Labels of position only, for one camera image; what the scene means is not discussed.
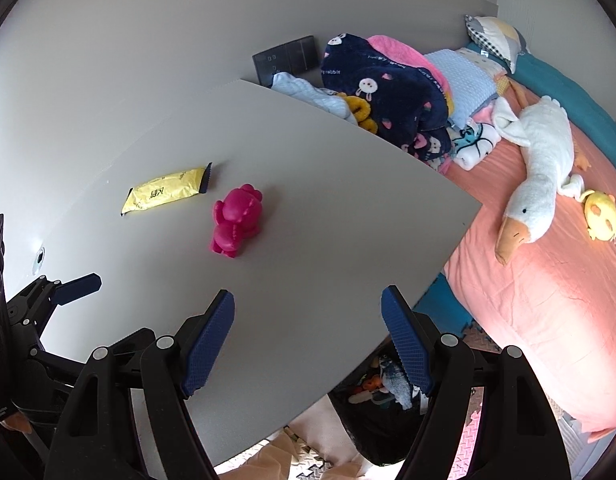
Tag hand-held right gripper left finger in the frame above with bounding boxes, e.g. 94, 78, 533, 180
50, 289, 236, 480

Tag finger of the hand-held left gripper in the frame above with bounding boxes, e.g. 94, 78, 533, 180
6, 273, 102, 333
18, 327, 157, 396

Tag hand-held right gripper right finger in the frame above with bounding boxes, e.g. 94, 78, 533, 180
380, 285, 574, 480

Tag blue grey fish plush toy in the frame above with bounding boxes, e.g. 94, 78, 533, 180
378, 355, 420, 411

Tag black lined trash bin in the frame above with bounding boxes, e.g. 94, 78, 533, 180
330, 342, 433, 467

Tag magenta plastic toy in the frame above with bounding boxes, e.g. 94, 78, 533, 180
209, 185, 265, 260

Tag yellow snack wrapper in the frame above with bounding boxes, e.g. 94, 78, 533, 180
120, 162, 213, 217

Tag colourful foam puzzle mat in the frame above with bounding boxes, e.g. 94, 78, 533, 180
288, 275, 589, 480

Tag bed with pink sheet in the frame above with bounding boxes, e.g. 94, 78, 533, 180
413, 45, 616, 438

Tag beige cloth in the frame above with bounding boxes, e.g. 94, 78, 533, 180
213, 410, 369, 480

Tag white cartoon print cloth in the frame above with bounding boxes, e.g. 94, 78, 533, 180
448, 120, 499, 171

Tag white goose plush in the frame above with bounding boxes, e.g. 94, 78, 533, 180
490, 95, 587, 266

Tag yellow chick plush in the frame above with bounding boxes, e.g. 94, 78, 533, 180
583, 190, 616, 244

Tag yellow plush toy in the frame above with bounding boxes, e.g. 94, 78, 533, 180
338, 92, 381, 134

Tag navy rabbit print blanket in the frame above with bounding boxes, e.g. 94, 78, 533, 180
320, 32, 457, 171

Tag light blue dotted blanket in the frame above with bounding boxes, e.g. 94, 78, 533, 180
425, 47, 499, 131

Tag pale blue cloth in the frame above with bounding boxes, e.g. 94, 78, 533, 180
270, 72, 349, 121

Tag orange yellow cloth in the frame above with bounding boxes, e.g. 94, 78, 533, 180
495, 72, 520, 107

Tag pink fluffy blanket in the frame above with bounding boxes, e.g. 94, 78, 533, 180
365, 35, 449, 106

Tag teal blanket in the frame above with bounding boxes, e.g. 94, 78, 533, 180
463, 42, 616, 133

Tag patchwork checked pillow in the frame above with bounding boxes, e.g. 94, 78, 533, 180
463, 14, 532, 74

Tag dark wall switch panel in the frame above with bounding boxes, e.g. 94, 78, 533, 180
252, 35, 319, 89

